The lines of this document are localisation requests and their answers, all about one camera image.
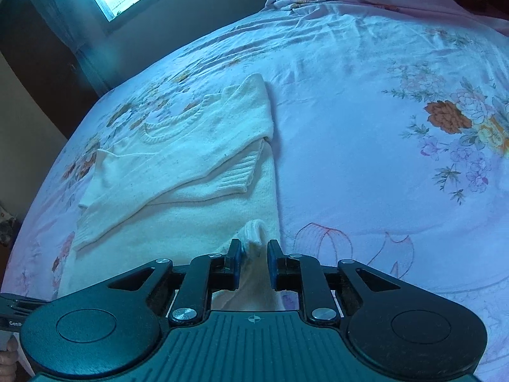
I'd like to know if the cream knit sweater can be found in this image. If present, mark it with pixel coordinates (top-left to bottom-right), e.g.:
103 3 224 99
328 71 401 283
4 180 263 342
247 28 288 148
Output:
59 74 283 310

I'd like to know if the floral pink bed sheet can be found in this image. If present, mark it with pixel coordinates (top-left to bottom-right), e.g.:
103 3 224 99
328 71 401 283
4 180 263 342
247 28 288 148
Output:
3 2 508 381

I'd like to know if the dark wooden door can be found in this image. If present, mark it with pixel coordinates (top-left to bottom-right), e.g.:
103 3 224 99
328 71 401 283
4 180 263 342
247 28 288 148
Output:
1 0 98 138

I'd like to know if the grey left curtain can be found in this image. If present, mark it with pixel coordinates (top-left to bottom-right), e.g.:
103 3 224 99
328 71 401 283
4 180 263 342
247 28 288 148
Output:
30 0 120 96

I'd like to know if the person's left hand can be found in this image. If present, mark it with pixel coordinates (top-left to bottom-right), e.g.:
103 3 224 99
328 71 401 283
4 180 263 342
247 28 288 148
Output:
0 336 18 382

